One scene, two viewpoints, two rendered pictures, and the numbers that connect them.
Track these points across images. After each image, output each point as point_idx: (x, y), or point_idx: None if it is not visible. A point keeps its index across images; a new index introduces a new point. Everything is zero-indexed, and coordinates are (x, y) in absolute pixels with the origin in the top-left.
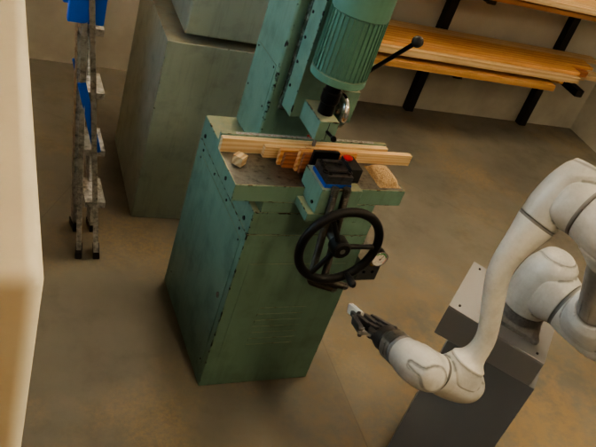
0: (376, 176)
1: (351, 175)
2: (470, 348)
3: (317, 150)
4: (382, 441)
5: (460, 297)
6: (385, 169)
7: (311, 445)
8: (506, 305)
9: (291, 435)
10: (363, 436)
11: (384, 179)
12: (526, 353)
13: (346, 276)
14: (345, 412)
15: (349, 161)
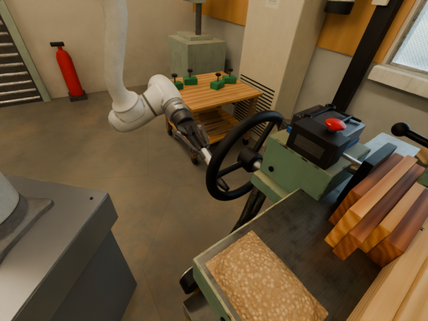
0: (273, 252)
1: (300, 116)
2: (126, 89)
3: (392, 146)
4: (135, 299)
5: (83, 213)
6: (268, 281)
7: (189, 267)
8: (20, 196)
9: None
10: (152, 295)
11: (253, 243)
12: (25, 177)
13: (226, 183)
14: (167, 314)
15: (326, 130)
